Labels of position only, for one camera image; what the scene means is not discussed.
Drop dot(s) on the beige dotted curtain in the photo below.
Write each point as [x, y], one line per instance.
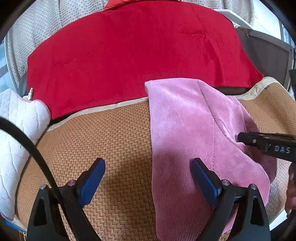
[39, 22]

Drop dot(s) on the dark brown bed frame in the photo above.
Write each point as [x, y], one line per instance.
[271, 56]

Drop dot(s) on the woven rattan bed mat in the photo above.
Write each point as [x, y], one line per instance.
[123, 207]

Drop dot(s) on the person's right hand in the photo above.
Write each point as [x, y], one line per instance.
[291, 195]

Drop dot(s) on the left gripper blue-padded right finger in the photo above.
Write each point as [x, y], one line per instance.
[243, 203]

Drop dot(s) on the white quilted pillow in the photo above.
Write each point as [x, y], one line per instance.
[23, 122]

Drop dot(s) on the pink corduroy garment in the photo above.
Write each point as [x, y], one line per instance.
[190, 119]

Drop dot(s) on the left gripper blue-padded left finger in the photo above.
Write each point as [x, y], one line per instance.
[46, 222]

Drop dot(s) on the red pillow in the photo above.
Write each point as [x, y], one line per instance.
[114, 4]

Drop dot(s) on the red blanket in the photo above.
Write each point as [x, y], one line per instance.
[106, 57]

